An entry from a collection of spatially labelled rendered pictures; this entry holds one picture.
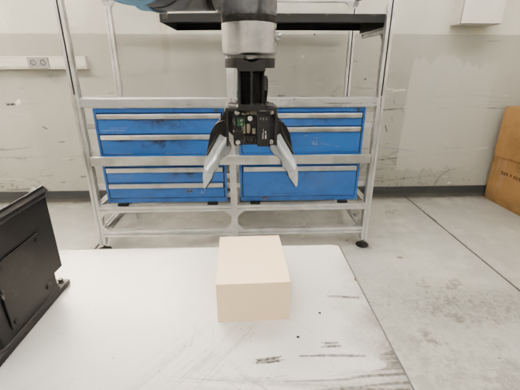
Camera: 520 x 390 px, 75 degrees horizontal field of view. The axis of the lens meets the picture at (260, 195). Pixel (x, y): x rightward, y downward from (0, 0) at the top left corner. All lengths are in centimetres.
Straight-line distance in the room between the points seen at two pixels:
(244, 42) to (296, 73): 234
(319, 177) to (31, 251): 167
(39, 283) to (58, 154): 261
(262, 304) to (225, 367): 11
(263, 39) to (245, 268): 36
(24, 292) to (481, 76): 324
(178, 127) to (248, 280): 151
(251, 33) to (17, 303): 53
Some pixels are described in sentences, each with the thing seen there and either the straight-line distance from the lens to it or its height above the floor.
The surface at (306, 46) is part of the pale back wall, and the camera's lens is 282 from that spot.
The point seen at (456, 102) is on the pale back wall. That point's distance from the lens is 328.
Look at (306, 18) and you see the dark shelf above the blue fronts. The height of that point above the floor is 133.
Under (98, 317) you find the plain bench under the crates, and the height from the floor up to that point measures 70.
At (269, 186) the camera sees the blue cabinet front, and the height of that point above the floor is 41.
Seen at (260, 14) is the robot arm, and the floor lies 116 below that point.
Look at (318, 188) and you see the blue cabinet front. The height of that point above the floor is 40.
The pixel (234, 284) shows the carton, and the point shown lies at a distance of 56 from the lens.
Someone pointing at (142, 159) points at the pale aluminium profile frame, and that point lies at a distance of 204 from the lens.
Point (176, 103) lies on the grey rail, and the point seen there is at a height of 91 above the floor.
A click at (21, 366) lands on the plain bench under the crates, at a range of 64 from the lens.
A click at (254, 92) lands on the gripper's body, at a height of 107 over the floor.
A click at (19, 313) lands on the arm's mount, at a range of 67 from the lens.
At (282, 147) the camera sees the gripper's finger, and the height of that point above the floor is 98.
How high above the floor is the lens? 110
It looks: 21 degrees down
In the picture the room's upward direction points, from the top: straight up
